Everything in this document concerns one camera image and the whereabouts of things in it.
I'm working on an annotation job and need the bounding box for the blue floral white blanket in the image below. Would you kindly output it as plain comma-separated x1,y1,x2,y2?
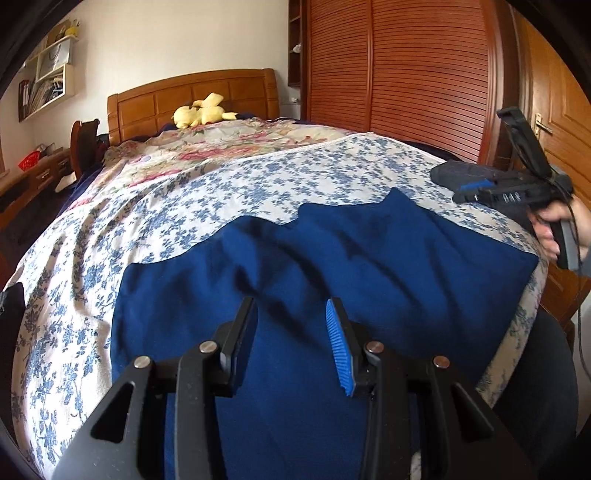
11,131,550,480

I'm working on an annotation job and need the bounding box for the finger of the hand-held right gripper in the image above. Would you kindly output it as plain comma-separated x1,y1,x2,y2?
452,180,502,205

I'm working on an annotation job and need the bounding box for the wooden slatted wardrobe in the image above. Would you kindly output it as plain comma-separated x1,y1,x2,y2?
287,0,525,168

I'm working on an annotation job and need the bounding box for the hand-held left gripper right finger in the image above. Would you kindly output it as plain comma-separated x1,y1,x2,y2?
325,298,536,480

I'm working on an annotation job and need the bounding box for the black cloth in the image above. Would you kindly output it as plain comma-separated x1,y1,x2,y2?
0,281,26,328

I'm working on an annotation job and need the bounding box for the dark wooden chair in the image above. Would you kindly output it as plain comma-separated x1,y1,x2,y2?
70,119,110,182

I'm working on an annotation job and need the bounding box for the blue suit jacket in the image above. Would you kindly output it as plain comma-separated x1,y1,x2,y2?
111,187,541,480

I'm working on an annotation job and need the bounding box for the wooden door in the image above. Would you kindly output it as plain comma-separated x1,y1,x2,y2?
510,11,591,326

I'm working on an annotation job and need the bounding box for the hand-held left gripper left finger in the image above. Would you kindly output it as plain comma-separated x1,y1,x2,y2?
51,296,257,480

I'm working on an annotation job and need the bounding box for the person's leg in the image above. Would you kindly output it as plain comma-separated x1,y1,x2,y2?
492,308,581,477

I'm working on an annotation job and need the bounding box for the dark grey cloth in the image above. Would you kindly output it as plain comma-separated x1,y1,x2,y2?
431,161,513,195

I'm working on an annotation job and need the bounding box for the person's right hand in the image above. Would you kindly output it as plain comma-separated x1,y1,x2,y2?
530,198,591,262

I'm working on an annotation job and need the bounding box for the white wall shelf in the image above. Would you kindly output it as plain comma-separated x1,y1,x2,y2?
17,18,82,123

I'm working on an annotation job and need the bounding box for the yellow plush toy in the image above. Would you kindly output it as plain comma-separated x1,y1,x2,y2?
172,92,241,130

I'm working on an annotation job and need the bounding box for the pink floral quilt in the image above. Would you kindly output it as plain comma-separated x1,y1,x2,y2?
62,117,365,208

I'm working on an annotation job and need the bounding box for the wooden desk cabinet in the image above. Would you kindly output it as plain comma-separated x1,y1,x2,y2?
0,147,78,232

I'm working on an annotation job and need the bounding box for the wooden bed headboard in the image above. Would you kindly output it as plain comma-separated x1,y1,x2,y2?
107,68,281,145

